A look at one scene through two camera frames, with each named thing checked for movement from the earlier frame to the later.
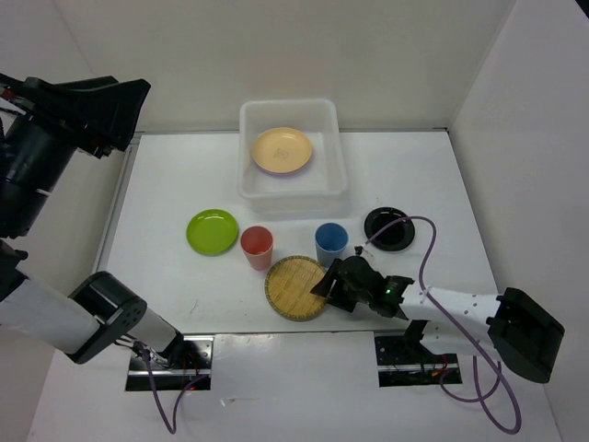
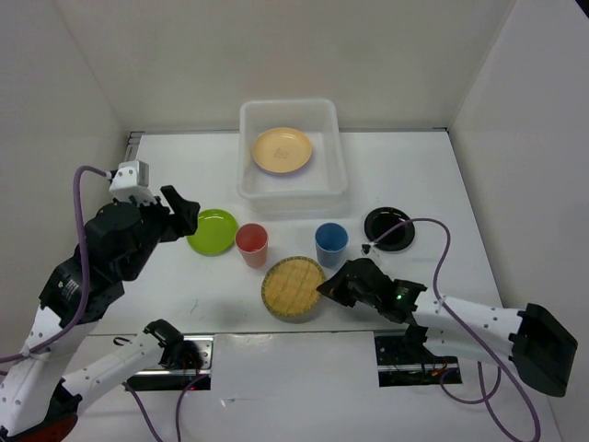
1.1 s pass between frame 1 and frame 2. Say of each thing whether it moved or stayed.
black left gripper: moved
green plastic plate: stayed
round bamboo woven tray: stayed
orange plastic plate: stayed
